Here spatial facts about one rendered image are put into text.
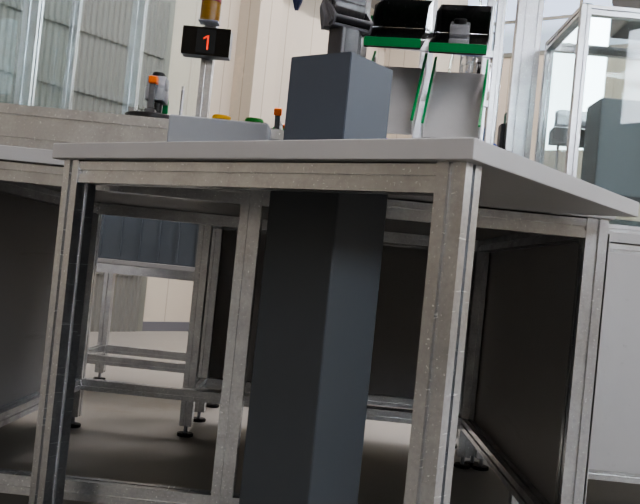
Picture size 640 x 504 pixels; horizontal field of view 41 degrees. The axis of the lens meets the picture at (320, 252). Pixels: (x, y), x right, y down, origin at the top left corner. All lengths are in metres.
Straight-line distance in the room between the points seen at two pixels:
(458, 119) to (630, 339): 0.95
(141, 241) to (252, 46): 4.18
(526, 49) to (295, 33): 5.62
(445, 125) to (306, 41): 6.88
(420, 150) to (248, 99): 6.65
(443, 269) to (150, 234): 2.90
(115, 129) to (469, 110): 0.81
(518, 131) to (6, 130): 1.87
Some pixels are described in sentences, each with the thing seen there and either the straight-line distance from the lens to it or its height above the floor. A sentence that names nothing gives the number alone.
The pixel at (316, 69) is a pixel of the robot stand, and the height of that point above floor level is 1.03.
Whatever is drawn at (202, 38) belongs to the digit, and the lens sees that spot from 2.22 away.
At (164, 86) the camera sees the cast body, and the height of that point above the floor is 1.06.
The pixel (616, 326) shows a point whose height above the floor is 0.59.
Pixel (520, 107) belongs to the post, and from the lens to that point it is 3.22.
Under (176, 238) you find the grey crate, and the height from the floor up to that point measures 0.74.
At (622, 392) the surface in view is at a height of 0.40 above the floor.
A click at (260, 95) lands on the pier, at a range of 7.87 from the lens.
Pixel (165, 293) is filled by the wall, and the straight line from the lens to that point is 7.44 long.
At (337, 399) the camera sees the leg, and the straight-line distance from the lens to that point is 1.57.
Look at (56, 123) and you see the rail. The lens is 1.97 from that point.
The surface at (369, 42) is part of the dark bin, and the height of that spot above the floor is 1.20.
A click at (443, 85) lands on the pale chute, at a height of 1.14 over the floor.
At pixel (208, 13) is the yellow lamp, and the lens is 2.24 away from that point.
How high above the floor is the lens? 0.67
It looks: 1 degrees up
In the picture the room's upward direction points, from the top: 6 degrees clockwise
